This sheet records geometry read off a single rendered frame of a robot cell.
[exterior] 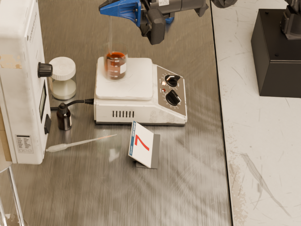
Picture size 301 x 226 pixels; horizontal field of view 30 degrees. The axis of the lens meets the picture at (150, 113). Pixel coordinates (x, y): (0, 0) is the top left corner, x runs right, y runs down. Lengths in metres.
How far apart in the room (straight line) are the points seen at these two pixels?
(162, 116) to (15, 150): 0.60
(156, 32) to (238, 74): 0.38
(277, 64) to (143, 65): 0.29
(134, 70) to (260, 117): 0.30
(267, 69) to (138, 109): 0.30
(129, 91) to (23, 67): 0.64
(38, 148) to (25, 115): 0.06
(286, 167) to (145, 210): 0.31
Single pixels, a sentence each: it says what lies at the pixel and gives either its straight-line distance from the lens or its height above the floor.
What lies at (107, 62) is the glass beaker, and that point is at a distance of 1.15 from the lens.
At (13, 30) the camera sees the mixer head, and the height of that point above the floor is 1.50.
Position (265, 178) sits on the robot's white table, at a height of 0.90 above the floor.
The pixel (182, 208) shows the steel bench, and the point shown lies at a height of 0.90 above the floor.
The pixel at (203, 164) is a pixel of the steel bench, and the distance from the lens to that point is 1.17.
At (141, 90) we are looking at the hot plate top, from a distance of 1.17.
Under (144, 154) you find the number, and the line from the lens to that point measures 1.15.
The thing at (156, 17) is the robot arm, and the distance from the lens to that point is 1.02.
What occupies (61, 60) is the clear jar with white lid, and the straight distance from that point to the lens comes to 1.25.
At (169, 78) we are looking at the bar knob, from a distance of 1.23.
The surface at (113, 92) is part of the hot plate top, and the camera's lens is 1.16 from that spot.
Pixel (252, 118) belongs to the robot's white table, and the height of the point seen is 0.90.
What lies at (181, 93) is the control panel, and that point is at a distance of 1.25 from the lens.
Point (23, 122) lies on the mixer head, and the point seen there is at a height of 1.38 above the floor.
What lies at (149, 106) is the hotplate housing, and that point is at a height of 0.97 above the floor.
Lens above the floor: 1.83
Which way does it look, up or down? 48 degrees down
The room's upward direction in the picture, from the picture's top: 5 degrees clockwise
